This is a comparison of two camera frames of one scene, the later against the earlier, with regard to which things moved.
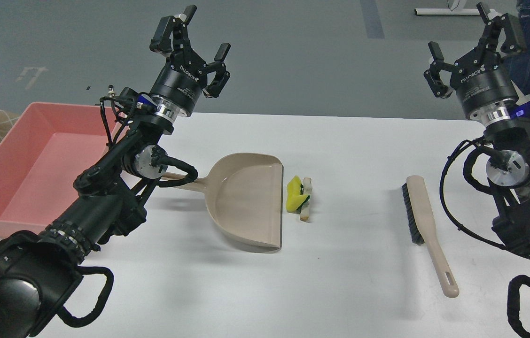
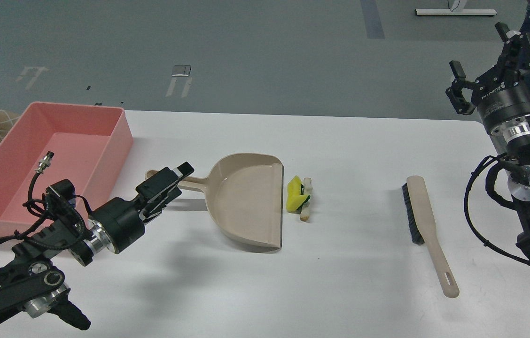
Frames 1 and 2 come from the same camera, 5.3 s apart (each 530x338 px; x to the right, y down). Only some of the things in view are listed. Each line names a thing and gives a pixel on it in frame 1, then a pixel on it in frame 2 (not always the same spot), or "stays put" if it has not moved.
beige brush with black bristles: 422,230 stays put
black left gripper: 179,83 -> 118,221
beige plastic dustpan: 244,192 stays put
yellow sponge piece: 295,199 stays put
